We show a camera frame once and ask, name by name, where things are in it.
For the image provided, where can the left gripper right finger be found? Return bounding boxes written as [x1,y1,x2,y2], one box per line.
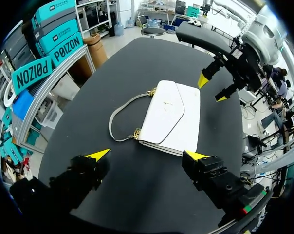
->
[182,150,250,210]

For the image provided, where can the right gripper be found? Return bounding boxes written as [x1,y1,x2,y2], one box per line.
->
[175,21,263,102]

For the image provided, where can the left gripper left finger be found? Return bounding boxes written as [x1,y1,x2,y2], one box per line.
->
[49,148,111,211]

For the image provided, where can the person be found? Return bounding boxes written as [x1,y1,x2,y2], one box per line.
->
[268,67,290,110]
[260,103,294,144]

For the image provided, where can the white cable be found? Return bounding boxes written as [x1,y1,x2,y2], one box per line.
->
[236,17,254,41]

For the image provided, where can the white handbag with grey strap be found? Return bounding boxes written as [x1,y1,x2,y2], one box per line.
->
[109,79,201,157]

